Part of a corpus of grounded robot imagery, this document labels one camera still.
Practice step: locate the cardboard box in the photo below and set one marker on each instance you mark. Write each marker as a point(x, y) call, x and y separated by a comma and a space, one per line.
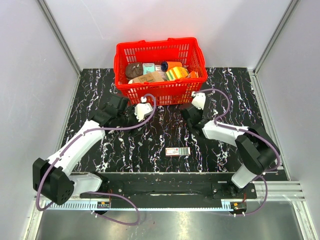
point(152, 77)

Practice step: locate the red plastic basket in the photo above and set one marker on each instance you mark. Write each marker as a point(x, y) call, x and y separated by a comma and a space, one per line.
point(185, 50)

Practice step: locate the orange cylinder can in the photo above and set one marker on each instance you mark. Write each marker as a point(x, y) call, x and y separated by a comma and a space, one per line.
point(167, 65)

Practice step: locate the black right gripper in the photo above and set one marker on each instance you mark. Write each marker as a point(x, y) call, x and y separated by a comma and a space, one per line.
point(200, 111)

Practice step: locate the orange packet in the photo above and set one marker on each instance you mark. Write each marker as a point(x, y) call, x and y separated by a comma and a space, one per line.
point(192, 75)

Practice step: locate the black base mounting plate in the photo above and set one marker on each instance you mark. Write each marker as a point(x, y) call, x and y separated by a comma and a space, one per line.
point(213, 190)

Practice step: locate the teal small box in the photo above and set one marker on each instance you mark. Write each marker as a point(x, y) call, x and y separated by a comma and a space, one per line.
point(148, 68)

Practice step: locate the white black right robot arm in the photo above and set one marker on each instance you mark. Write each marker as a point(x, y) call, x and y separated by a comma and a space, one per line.
point(255, 147)

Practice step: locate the staple box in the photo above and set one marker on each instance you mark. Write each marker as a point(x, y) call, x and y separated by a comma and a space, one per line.
point(177, 151)

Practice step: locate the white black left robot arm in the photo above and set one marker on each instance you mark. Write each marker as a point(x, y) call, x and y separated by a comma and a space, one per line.
point(52, 176)

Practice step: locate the brown round item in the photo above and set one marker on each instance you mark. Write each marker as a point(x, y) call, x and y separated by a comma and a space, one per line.
point(134, 70)

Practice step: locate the yellow green striped box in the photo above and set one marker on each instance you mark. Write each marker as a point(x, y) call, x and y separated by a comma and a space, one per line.
point(176, 73)

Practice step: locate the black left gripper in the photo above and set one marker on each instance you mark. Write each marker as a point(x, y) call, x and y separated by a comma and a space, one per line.
point(131, 110)

